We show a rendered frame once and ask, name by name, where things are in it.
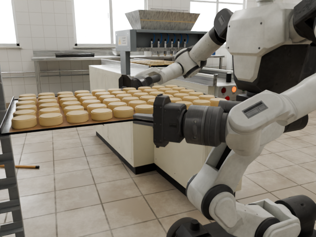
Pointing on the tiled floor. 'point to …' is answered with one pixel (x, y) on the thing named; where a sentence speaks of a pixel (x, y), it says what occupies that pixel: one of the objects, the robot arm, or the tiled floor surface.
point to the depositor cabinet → (123, 127)
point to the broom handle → (24, 166)
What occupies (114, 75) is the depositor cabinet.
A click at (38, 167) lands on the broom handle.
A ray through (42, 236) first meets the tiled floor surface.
